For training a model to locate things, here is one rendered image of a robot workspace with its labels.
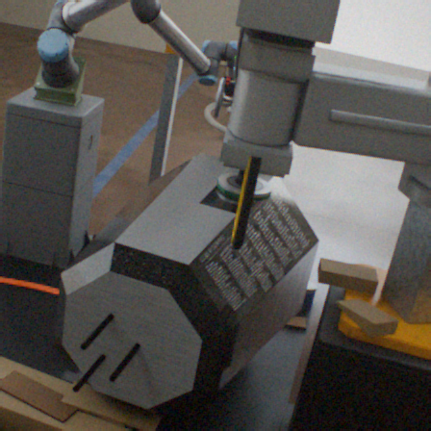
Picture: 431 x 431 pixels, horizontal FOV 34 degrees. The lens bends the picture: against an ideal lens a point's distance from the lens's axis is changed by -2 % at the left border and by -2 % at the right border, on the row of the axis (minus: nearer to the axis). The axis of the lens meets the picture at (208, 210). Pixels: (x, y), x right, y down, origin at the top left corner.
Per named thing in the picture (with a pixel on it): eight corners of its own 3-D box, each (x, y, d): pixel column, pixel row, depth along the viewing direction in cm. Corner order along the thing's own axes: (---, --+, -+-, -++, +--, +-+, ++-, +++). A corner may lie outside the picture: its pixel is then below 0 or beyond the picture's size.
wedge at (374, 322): (394, 334, 218) (399, 320, 216) (369, 338, 214) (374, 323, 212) (359, 300, 235) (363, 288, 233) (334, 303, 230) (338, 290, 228)
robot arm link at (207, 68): (139, 2, 289) (222, 87, 341) (145, -22, 294) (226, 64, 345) (117, 8, 295) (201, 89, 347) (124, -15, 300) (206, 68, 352)
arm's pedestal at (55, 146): (-17, 255, 374) (-9, 101, 341) (18, 219, 420) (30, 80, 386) (71, 277, 370) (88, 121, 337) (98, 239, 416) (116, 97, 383)
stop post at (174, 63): (171, 196, 493) (197, 40, 450) (162, 207, 475) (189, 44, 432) (143, 190, 496) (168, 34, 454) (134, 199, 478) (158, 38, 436)
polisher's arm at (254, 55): (280, 214, 205) (318, 46, 186) (201, 198, 206) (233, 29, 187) (281, 140, 273) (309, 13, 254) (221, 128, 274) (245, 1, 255)
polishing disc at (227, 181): (257, 201, 271) (258, 198, 271) (208, 184, 279) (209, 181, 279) (279, 188, 289) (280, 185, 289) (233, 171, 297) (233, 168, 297)
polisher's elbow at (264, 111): (286, 130, 218) (299, 67, 210) (297, 151, 200) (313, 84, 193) (224, 121, 215) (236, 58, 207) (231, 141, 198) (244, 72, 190)
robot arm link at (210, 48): (199, 54, 341) (225, 58, 340) (203, 35, 345) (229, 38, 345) (199, 64, 350) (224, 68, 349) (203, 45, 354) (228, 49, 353)
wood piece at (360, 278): (371, 281, 249) (375, 268, 247) (374, 294, 240) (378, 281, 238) (316, 270, 251) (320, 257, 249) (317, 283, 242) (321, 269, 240)
